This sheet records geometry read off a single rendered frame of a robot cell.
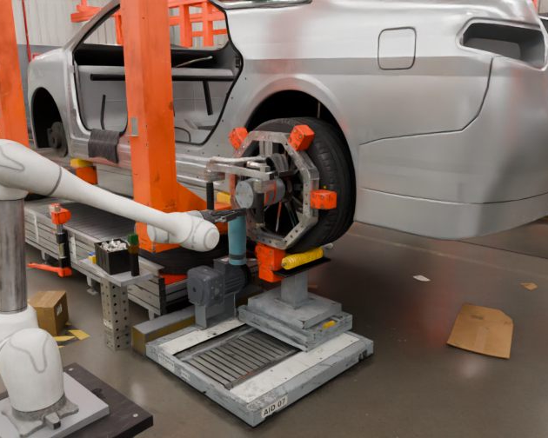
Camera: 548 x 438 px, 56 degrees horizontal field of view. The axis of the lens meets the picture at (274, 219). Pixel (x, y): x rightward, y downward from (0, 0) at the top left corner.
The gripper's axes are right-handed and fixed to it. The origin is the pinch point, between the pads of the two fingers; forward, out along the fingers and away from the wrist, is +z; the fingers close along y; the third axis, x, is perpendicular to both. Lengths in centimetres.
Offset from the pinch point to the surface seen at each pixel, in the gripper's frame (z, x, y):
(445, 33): 48, 68, 60
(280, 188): 34.8, 3.6, -10.2
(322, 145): 43, 24, 7
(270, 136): 32.5, 27.7, -14.1
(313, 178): 34.6, 10.8, 10.1
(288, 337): 34, -71, -4
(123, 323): -16, -69, -73
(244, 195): 18.0, 1.6, -16.3
